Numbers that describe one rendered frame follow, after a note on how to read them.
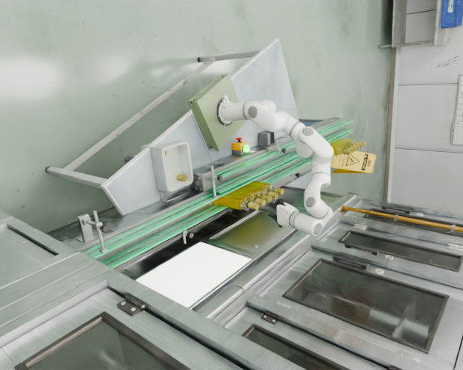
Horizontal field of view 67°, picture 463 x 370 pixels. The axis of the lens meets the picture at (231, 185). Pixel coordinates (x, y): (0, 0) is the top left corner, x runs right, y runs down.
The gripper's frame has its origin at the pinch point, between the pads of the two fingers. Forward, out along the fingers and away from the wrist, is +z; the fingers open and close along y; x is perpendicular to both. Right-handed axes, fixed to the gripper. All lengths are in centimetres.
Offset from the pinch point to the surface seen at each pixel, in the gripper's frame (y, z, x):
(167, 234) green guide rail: -3, 20, 46
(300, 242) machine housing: -14.1, -13.6, -4.9
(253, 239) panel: -12.9, 2.4, 10.4
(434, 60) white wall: 44, 205, -556
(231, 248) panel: -12.2, 1.8, 23.8
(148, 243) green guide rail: -4, 19, 56
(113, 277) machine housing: 23, -42, 86
